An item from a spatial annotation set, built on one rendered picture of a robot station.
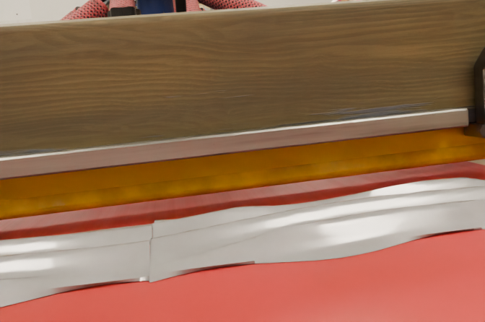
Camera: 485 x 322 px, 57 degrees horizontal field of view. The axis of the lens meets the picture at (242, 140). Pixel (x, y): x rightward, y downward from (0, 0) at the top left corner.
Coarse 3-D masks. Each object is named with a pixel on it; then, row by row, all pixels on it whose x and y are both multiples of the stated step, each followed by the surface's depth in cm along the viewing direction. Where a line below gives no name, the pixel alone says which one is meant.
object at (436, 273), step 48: (240, 192) 28; (288, 192) 26; (336, 192) 25; (432, 240) 16; (480, 240) 16; (192, 288) 14; (240, 288) 14; (288, 288) 13; (336, 288) 13; (384, 288) 13; (432, 288) 13; (480, 288) 12
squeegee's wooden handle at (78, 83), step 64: (384, 0) 25; (448, 0) 25; (0, 64) 22; (64, 64) 22; (128, 64) 23; (192, 64) 23; (256, 64) 24; (320, 64) 24; (384, 64) 25; (448, 64) 26; (0, 128) 22; (64, 128) 23; (128, 128) 23; (192, 128) 24; (256, 128) 24
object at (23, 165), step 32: (288, 128) 23; (320, 128) 23; (352, 128) 24; (384, 128) 24; (416, 128) 24; (448, 128) 25; (0, 160) 21; (32, 160) 21; (64, 160) 22; (96, 160) 22; (128, 160) 22; (160, 160) 22
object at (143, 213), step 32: (0, 224) 25; (32, 224) 25; (64, 224) 24; (96, 224) 23; (128, 224) 23; (96, 288) 15; (128, 288) 15; (0, 320) 13; (32, 320) 13; (64, 320) 13; (96, 320) 13; (128, 320) 12
